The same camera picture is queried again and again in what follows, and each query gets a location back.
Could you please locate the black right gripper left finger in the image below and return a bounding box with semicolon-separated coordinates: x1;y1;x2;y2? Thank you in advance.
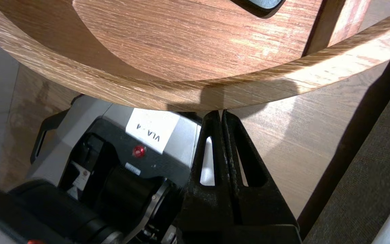
176;110;239;235

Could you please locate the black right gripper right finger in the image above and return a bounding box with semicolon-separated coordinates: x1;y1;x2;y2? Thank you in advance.
222;110;299;227

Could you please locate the curved wooden nightstand drawer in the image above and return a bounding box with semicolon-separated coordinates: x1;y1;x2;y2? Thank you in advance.
0;0;390;111

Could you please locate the black TV remote control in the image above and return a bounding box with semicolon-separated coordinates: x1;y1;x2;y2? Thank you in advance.
232;0;286;19

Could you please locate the grey black robot base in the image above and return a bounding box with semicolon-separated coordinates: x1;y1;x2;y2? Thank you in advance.
29;94;204;204

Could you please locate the grey upholstered bed base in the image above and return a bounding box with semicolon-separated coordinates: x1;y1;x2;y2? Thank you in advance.
298;51;390;244

